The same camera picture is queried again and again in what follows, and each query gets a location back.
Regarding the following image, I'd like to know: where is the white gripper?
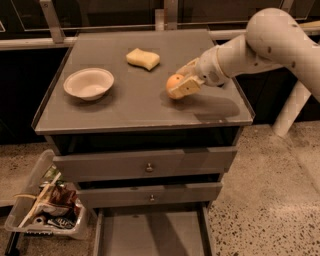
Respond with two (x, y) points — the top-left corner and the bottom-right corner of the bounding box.
(176, 46), (230, 98)

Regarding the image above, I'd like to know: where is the orange fruit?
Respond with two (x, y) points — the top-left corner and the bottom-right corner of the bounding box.
(166, 74), (183, 99)

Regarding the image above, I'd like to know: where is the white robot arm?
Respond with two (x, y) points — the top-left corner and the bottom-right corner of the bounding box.
(166, 8), (320, 100)

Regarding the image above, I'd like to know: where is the grey top drawer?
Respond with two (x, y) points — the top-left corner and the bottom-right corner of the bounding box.
(53, 147), (237, 182)

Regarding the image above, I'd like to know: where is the grey drawer cabinet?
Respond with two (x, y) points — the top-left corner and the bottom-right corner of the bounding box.
(33, 30), (253, 191)

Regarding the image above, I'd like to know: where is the grey middle drawer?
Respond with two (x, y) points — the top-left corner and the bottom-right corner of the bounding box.
(78, 182), (222, 208)

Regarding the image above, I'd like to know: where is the grey open bottom drawer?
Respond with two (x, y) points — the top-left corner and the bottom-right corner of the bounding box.
(93, 203), (216, 256)

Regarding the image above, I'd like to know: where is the yellow sponge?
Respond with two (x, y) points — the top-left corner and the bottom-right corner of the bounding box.
(126, 48), (160, 71)

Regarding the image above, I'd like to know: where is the white paper bowl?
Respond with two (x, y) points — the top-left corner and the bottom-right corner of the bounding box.
(63, 68), (114, 101)

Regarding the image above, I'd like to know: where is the brown snack bag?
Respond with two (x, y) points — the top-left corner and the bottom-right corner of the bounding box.
(46, 186), (77, 216)

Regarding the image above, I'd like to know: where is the clear plastic bin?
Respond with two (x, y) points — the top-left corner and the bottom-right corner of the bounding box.
(5, 150), (88, 240)

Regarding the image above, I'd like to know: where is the black striped packet in bin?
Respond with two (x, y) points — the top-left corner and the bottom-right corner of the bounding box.
(47, 217), (75, 229)

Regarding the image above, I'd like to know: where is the metal railing frame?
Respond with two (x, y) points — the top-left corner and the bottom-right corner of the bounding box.
(0, 0), (320, 52)

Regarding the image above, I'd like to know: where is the white diagonal post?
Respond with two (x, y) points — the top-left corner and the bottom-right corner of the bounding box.
(272, 81), (311, 137)

